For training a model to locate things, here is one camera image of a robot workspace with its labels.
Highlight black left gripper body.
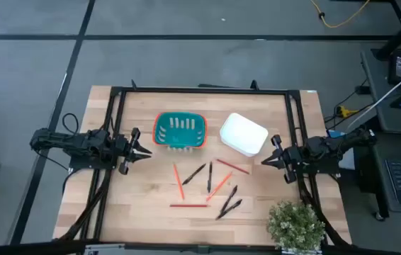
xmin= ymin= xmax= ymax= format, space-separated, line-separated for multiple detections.
xmin=117 ymin=127 xmax=142 ymax=176

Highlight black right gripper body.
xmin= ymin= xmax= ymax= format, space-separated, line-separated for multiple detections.
xmin=270 ymin=134 xmax=304 ymax=184

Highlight teal basket orange rim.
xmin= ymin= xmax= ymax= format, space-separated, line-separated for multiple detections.
xmin=152 ymin=111 xmax=208 ymax=152

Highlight white plastic bin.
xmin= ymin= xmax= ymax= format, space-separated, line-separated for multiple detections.
xmin=219 ymin=112 xmax=270 ymax=158

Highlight orange pencil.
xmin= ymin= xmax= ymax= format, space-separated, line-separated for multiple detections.
xmin=205 ymin=171 xmax=233 ymax=203
xmin=172 ymin=163 xmax=186 ymax=200

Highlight black pen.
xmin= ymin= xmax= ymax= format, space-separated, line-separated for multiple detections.
xmin=220 ymin=185 xmax=239 ymax=214
xmin=181 ymin=163 xmax=208 ymax=186
xmin=206 ymin=161 xmax=213 ymax=194
xmin=215 ymin=198 xmax=243 ymax=221

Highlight white and blue box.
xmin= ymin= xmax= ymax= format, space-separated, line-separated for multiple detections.
xmin=326 ymin=128 xmax=356 ymax=171

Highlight small green potted plant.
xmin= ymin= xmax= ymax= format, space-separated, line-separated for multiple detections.
xmin=266 ymin=200 xmax=326 ymax=255

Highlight yellow plug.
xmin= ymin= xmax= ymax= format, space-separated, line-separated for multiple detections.
xmin=334 ymin=105 xmax=360 ymax=119

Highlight black wheeled cart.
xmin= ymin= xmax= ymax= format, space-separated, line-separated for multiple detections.
xmin=354 ymin=130 xmax=401 ymax=222

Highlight grey desk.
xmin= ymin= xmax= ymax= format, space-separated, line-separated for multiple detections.
xmin=359 ymin=42 xmax=401 ymax=136

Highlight black stand legs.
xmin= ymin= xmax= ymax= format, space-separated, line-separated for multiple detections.
xmin=370 ymin=0 xmax=401 ymax=62

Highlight black metal table frame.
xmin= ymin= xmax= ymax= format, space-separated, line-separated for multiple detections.
xmin=53 ymin=79 xmax=354 ymax=255

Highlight black power adapter cable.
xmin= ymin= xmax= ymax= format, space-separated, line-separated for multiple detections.
xmin=322 ymin=78 xmax=373 ymax=130

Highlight white cable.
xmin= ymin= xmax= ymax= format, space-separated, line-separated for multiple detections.
xmin=346 ymin=62 xmax=401 ymax=131

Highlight yellow extension cord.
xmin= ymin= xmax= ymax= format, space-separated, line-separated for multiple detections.
xmin=309 ymin=0 xmax=371 ymax=29

